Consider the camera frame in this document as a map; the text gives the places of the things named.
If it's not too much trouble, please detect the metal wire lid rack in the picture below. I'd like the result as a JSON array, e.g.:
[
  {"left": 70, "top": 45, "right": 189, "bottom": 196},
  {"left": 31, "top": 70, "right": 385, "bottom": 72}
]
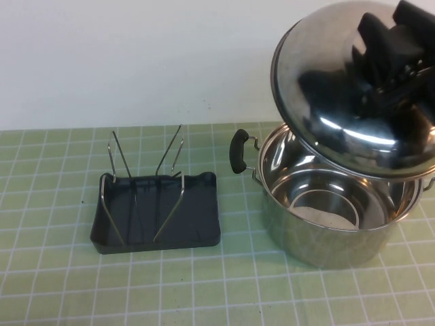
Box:
[{"left": 99, "top": 124, "right": 186, "bottom": 246}]

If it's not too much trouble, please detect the green checked tablecloth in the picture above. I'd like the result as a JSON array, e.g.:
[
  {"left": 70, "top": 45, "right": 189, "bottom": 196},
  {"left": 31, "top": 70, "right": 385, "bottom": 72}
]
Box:
[{"left": 0, "top": 122, "right": 435, "bottom": 326}]

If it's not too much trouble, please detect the stainless steel pot lid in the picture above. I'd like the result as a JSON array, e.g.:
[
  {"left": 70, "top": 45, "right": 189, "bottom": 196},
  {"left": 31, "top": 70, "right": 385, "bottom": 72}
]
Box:
[{"left": 271, "top": 0, "right": 435, "bottom": 180}]

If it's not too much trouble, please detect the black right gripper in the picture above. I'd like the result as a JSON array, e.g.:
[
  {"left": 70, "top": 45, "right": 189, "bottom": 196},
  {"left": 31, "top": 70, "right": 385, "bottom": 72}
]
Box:
[{"left": 356, "top": 0, "right": 435, "bottom": 113}]

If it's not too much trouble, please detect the stainless steel cooking pot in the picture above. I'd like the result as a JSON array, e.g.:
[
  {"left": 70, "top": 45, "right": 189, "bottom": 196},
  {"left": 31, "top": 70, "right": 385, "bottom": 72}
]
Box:
[{"left": 229, "top": 122, "right": 435, "bottom": 271}]

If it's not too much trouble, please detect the black rack drip tray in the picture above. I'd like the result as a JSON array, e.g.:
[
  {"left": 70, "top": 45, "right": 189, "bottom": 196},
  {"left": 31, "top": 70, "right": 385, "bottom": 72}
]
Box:
[{"left": 89, "top": 171, "right": 224, "bottom": 255}]

